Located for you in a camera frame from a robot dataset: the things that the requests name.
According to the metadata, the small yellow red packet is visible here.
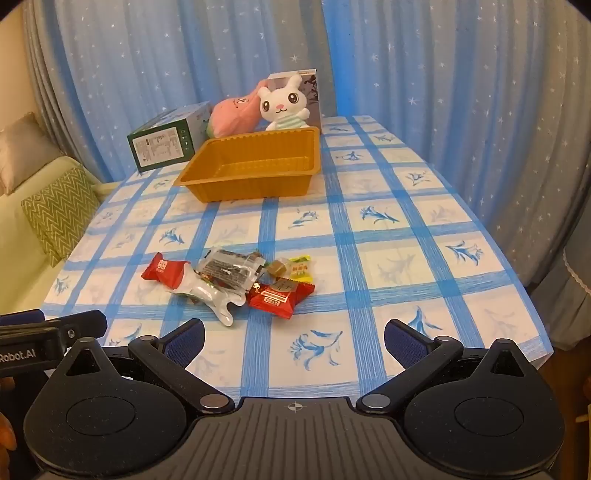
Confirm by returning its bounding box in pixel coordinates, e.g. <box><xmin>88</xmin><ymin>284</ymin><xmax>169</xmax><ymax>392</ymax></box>
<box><xmin>288</xmin><ymin>255</ymin><xmax>314</xmax><ymax>283</ymax></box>

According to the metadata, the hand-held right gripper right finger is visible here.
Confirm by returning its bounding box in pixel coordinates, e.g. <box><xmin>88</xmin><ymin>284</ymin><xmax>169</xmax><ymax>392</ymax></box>
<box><xmin>355</xmin><ymin>318</ymin><xmax>532</xmax><ymax>414</ymax></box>

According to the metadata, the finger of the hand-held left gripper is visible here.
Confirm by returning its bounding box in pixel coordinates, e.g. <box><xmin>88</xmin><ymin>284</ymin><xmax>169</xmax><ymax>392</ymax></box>
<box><xmin>0</xmin><ymin>309</ymin><xmax>45</xmax><ymax>328</ymax></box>
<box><xmin>44</xmin><ymin>310</ymin><xmax>108</xmax><ymax>344</ymax></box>

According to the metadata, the beige satin cushion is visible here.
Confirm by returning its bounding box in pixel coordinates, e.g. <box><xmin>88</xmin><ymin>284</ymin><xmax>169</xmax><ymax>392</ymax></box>
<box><xmin>0</xmin><ymin>112</ymin><xmax>65</xmax><ymax>195</ymax></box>

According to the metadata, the light green sofa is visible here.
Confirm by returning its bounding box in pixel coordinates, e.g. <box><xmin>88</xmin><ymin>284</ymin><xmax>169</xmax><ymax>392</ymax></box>
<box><xmin>0</xmin><ymin>154</ymin><xmax>116</xmax><ymax>319</ymax></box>

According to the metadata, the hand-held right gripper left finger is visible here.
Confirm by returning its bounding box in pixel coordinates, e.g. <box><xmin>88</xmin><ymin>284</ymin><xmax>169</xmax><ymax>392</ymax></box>
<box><xmin>55</xmin><ymin>318</ymin><xmax>236</xmax><ymax>416</ymax></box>

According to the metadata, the person's left hand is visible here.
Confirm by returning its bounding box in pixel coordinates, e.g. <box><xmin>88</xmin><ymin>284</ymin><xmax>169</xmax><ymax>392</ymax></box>
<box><xmin>0</xmin><ymin>411</ymin><xmax>18</xmax><ymax>480</ymax></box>

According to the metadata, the white bunny plush toy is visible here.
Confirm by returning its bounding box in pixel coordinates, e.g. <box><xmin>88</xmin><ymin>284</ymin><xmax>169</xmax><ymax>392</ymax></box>
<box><xmin>257</xmin><ymin>75</ymin><xmax>311</xmax><ymax>132</ymax></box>

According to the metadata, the red packet with brown label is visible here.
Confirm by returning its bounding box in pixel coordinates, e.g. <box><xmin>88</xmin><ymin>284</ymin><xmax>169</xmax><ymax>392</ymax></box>
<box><xmin>247</xmin><ymin>277</ymin><xmax>316</xmax><ymax>320</ymax></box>

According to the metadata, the pink plush toy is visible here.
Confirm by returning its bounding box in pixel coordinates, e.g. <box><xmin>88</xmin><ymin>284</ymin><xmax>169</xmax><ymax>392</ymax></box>
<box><xmin>205</xmin><ymin>78</ymin><xmax>273</xmax><ymax>138</ymax></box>

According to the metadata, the grey cloth with lace trim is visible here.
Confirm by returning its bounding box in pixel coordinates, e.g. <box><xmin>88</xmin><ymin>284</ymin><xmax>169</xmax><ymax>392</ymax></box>
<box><xmin>531</xmin><ymin>231</ymin><xmax>591</xmax><ymax>356</ymax></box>

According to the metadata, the white green snack packet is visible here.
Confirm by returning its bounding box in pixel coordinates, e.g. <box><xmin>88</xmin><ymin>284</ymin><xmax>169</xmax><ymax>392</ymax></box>
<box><xmin>172</xmin><ymin>272</ymin><xmax>247</xmax><ymax>328</ymax></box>

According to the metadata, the grey printed box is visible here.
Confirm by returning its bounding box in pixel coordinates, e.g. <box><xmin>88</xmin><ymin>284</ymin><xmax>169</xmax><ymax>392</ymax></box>
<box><xmin>267</xmin><ymin>68</ymin><xmax>322</xmax><ymax>130</ymax></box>

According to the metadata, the green cardboard box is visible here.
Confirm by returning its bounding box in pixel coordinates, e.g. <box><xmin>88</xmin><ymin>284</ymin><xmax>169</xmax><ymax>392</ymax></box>
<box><xmin>127</xmin><ymin>102</ymin><xmax>214</xmax><ymax>173</ymax></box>

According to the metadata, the green zigzag cushion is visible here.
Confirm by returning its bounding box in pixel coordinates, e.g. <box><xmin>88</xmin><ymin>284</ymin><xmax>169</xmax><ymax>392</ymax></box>
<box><xmin>21</xmin><ymin>165</ymin><xmax>103</xmax><ymax>268</ymax></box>

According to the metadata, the clear dark snack packet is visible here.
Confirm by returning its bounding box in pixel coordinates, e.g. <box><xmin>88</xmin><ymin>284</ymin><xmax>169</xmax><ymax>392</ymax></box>
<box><xmin>194</xmin><ymin>247</ymin><xmax>267</xmax><ymax>291</ymax></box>

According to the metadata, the orange plastic tray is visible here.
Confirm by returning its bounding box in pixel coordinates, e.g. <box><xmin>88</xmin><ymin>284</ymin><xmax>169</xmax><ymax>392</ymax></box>
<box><xmin>174</xmin><ymin>126</ymin><xmax>322</xmax><ymax>204</ymax></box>

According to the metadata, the blue starry curtain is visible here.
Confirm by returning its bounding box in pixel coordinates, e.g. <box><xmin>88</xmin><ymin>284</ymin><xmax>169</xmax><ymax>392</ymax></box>
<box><xmin>321</xmin><ymin>0</ymin><xmax>591</xmax><ymax>296</ymax></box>
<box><xmin>23</xmin><ymin>0</ymin><xmax>333</xmax><ymax>183</ymax></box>

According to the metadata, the blue checked tablecloth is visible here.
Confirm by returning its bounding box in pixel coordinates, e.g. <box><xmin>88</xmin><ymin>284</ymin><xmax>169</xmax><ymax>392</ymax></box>
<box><xmin>39</xmin><ymin>115</ymin><xmax>555</xmax><ymax>407</ymax></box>

